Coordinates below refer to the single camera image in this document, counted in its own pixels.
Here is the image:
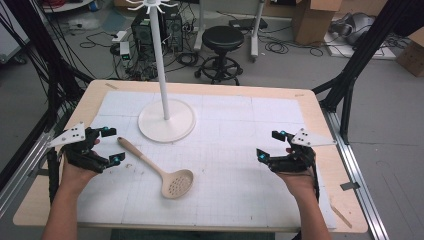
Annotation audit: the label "small cardboard box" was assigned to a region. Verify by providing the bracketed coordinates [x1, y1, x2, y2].
[395, 27, 424, 79]

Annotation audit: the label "tall cardboard box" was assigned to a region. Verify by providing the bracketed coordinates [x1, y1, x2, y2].
[291, 0, 344, 47]

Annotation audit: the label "aluminium rail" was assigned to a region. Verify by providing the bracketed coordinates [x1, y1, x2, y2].
[0, 130, 57, 219]
[320, 107, 392, 240]

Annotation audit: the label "thin wooden stick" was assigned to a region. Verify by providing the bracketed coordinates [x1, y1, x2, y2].
[329, 202, 353, 230]

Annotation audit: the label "person's right hand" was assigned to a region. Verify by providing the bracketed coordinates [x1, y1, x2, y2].
[275, 147, 318, 202]

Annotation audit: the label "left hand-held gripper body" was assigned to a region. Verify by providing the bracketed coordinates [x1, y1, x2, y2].
[46, 121, 111, 174]

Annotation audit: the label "white power strip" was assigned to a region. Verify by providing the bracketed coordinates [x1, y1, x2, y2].
[111, 30, 128, 45]

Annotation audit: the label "black flat device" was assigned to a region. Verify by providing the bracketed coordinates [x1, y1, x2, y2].
[228, 17, 269, 31]

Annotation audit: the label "black metal frame stand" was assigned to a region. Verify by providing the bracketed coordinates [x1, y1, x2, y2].
[0, 0, 95, 191]
[312, 0, 424, 145]

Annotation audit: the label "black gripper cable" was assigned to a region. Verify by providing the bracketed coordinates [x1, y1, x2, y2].
[46, 147, 62, 205]

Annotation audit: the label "person's dark trousers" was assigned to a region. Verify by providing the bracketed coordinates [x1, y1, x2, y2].
[109, 228, 276, 240]

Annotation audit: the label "white hook rack stand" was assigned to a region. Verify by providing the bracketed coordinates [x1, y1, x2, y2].
[125, 0, 197, 144]

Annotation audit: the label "white stand leg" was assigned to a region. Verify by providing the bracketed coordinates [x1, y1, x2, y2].
[249, 0, 266, 63]
[193, 0, 207, 52]

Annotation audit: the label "black computer tower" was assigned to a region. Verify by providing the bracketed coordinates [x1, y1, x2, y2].
[130, 9, 185, 56]

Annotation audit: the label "coiled black cable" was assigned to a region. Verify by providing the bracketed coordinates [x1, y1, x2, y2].
[264, 39, 290, 56]

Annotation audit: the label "grey tape strip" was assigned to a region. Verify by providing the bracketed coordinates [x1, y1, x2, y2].
[339, 181, 362, 192]

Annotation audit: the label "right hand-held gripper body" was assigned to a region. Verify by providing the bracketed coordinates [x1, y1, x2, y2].
[266, 128, 338, 175]

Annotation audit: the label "wooden slotted spoon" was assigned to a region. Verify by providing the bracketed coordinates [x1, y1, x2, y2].
[116, 136, 195, 200]

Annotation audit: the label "white box with green display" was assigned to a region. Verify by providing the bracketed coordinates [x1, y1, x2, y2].
[118, 41, 132, 62]

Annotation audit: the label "black round stool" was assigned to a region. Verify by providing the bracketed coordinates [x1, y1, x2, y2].
[193, 25, 246, 87]

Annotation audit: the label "white grid mat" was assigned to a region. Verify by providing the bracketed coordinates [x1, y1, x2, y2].
[76, 90, 338, 232]

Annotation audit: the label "person's left hand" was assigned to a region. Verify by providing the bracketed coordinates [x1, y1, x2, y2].
[60, 139, 102, 198]

